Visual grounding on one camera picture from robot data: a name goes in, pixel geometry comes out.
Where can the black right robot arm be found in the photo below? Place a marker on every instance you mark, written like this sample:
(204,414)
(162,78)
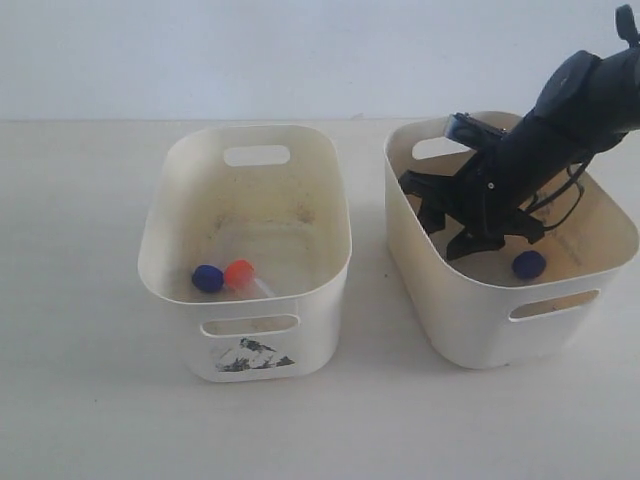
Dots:
(587,107)

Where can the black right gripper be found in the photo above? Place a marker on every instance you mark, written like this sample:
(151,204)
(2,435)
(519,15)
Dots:
(497,191)

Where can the orange-capped clear tube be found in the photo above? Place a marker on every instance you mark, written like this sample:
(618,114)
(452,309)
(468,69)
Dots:
(240,276)

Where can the cream plastic bin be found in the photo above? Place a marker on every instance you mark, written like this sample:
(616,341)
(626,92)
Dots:
(275,196)
(474,311)

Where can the blue-capped tube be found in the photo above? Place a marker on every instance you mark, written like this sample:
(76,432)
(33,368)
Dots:
(529,265)
(207,278)

